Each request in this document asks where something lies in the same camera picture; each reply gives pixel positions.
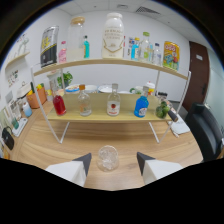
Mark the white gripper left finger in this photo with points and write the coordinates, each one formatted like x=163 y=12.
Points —
x=71 y=171

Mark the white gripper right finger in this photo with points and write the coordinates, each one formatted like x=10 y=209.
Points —
x=156 y=170

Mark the clear glass cup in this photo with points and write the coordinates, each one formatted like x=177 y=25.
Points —
x=107 y=159

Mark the blue liquid bottle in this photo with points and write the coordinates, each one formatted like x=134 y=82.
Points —
x=141 y=107

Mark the large white milk bottle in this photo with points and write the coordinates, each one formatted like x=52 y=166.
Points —
x=112 y=36

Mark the green cup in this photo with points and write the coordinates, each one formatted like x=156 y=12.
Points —
x=14 y=123

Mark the blue white gradient cup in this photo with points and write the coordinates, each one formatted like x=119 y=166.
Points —
x=27 y=110

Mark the green lime glass jar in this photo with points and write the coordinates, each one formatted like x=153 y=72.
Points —
x=162 y=110

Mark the black armchair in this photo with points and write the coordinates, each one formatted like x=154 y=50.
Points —
x=203 y=130

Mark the two-tier wooden shelf rack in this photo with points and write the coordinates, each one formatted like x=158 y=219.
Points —
x=100 y=113

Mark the red liquid glass bottle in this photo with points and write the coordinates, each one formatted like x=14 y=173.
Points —
x=59 y=106

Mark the white kitchen scale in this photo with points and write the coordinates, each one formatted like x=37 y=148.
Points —
x=20 y=128

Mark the black kettle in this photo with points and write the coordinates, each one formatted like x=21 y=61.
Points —
x=8 y=139

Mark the clear bottle red label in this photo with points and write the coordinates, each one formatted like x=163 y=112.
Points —
x=113 y=107

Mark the orange storage basket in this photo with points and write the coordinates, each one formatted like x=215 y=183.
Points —
x=36 y=99

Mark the blue white tub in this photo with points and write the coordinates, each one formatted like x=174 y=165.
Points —
x=72 y=89

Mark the wide white bowl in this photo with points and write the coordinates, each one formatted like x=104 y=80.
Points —
x=104 y=89

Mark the green potted plant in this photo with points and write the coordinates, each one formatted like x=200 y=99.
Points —
x=66 y=79

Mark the brown door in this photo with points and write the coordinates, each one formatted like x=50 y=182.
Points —
x=196 y=80

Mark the clear bottle blue cap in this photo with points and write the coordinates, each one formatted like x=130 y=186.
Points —
x=157 y=55

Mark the large yellow drink can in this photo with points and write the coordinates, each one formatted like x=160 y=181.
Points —
x=171 y=55

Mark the pink liquid bottle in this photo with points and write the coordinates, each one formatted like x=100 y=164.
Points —
x=62 y=55

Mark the small light blue bottle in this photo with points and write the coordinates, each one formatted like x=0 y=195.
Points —
x=134 y=51

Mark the clear bottle green cap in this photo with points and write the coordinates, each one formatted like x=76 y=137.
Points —
x=144 y=50

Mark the large black silver can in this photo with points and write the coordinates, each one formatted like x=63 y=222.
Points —
x=49 y=50

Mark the teal liquid bottle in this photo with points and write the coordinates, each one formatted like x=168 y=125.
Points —
x=87 y=48

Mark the white figurine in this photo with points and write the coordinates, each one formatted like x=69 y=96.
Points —
x=23 y=43

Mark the ceiling air vent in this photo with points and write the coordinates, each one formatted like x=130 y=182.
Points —
x=147 y=10

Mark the wooden wall shelf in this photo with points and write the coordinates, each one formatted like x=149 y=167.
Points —
x=18 y=59

